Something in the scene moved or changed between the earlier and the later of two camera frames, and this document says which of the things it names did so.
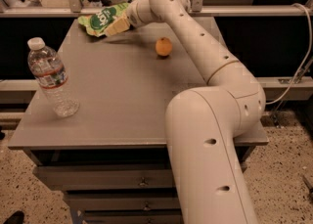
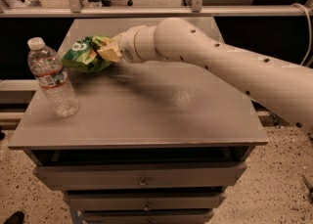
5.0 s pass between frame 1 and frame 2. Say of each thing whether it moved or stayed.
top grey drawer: stayed
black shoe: stayed
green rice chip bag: moved
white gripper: moved
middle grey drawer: stayed
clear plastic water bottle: stayed
